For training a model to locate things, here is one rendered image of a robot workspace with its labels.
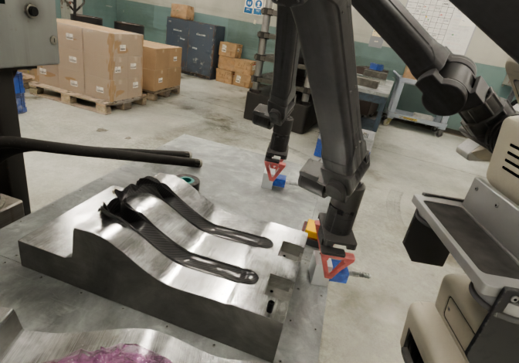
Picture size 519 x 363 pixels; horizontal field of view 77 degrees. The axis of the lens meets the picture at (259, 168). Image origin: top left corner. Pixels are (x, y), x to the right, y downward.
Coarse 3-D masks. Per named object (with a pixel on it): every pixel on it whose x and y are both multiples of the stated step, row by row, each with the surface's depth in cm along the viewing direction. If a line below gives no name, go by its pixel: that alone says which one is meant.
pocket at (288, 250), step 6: (282, 246) 69; (288, 246) 68; (294, 246) 68; (300, 246) 68; (282, 252) 69; (288, 252) 69; (294, 252) 69; (300, 252) 68; (288, 258) 68; (294, 258) 68; (300, 258) 66
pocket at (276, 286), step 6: (270, 276) 59; (276, 276) 59; (270, 282) 59; (276, 282) 59; (282, 282) 59; (288, 282) 58; (270, 288) 59; (276, 288) 59; (282, 288) 59; (288, 288) 59; (270, 294) 58; (276, 294) 58; (282, 294) 58; (288, 294) 57; (288, 300) 55
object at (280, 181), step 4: (272, 168) 111; (264, 172) 107; (272, 172) 108; (264, 176) 107; (272, 176) 107; (280, 176) 110; (284, 176) 110; (264, 180) 108; (268, 180) 108; (276, 180) 108; (280, 180) 108; (284, 180) 108; (264, 184) 108; (268, 184) 108; (272, 184) 108; (276, 184) 108; (280, 184) 108; (284, 184) 108; (292, 184) 109; (296, 184) 109; (268, 188) 109
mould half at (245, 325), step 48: (192, 192) 75; (48, 240) 61; (96, 240) 54; (144, 240) 58; (192, 240) 64; (288, 240) 69; (96, 288) 59; (144, 288) 55; (192, 288) 53; (240, 288) 54; (240, 336) 53
